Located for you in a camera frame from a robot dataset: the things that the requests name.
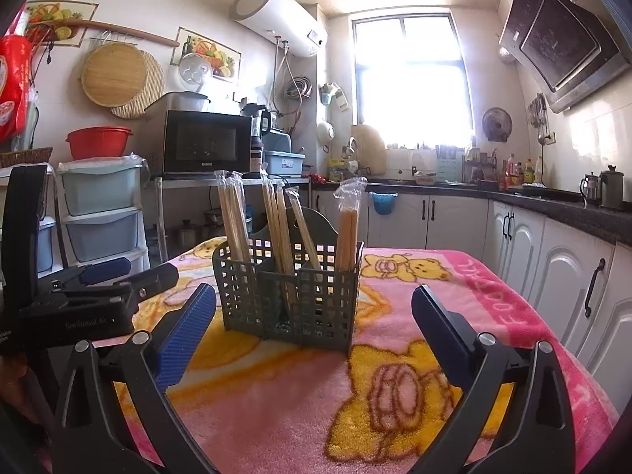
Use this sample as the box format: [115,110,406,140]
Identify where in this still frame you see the steel shelf rack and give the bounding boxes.
[143,175,314,262]

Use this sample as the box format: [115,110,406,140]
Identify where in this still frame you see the black coffee press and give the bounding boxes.
[600,165,623,210]

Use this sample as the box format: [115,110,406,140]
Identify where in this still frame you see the round bamboo board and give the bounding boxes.
[80,42,147,108]

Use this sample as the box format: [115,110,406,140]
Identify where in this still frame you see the black range hood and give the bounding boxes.
[500,0,631,113]

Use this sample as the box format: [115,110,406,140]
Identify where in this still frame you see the wall fan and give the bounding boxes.
[482,107,513,142]

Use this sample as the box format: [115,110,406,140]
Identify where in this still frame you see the fruit wall poster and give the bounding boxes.
[170,27,241,81]

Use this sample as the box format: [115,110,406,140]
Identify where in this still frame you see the chopsticks pair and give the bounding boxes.
[261,173,284,273]
[333,177,367,272]
[215,170,252,263]
[275,185,295,275]
[286,188,322,271]

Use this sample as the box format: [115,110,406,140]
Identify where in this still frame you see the red snack bag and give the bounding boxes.
[0,6,32,142]

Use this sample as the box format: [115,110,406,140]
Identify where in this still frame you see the white kitchen cabinets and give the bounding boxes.
[359,184,631,411]

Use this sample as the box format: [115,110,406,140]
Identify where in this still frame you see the red plastic basin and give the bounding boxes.
[65,126,133,160]

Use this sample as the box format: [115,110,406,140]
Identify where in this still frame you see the black electric kettle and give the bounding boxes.
[240,103,272,138]

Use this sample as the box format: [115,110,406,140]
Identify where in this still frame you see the wooden rolling pin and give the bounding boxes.
[27,18,180,48]

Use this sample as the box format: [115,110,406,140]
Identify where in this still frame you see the dark green utensil basket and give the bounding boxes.
[212,208,359,354]

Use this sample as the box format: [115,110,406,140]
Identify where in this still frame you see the plastic drawer tower right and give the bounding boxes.
[56,153,150,274]

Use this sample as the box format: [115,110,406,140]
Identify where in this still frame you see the blue plastic box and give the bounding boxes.
[265,150,305,178]

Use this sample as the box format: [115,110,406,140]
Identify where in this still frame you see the white water heater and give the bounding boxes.
[229,0,328,58]

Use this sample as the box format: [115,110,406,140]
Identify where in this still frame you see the black microwave oven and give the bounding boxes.
[137,110,252,175]

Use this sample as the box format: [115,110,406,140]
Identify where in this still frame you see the blue hanging basket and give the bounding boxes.
[370,192,399,216]

